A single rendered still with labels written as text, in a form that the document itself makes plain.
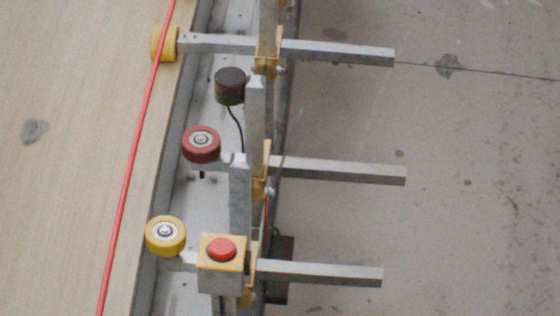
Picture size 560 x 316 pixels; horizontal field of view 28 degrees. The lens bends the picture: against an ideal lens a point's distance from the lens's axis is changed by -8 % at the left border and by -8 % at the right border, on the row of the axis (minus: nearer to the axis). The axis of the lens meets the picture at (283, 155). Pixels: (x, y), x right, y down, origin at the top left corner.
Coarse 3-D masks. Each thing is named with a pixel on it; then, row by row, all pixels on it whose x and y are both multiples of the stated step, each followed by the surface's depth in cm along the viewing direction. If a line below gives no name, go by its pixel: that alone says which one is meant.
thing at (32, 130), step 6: (30, 120) 244; (36, 120) 245; (42, 120) 243; (24, 126) 243; (30, 126) 241; (36, 126) 242; (42, 126) 243; (48, 126) 244; (24, 132) 241; (30, 132) 241; (36, 132) 242; (42, 132) 242; (24, 138) 240; (30, 138) 241; (36, 138) 240
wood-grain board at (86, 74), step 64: (0, 0) 276; (64, 0) 275; (128, 0) 275; (192, 0) 275; (0, 64) 258; (64, 64) 258; (128, 64) 258; (0, 128) 243; (64, 128) 244; (128, 128) 244; (0, 192) 230; (64, 192) 231; (128, 192) 232; (0, 256) 218; (64, 256) 219; (128, 256) 220
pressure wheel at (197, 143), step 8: (192, 128) 244; (200, 128) 244; (208, 128) 244; (184, 136) 242; (192, 136) 242; (200, 136) 242; (208, 136) 243; (216, 136) 242; (184, 144) 240; (192, 144) 241; (200, 144) 241; (208, 144) 241; (216, 144) 241; (184, 152) 241; (192, 152) 239; (200, 152) 239; (208, 152) 239; (216, 152) 241; (192, 160) 241; (200, 160) 240; (208, 160) 241; (200, 176) 249
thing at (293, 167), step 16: (224, 160) 244; (272, 160) 244; (288, 160) 245; (304, 160) 245; (320, 160) 245; (288, 176) 245; (304, 176) 245; (320, 176) 244; (336, 176) 244; (352, 176) 244; (368, 176) 243; (384, 176) 243; (400, 176) 242
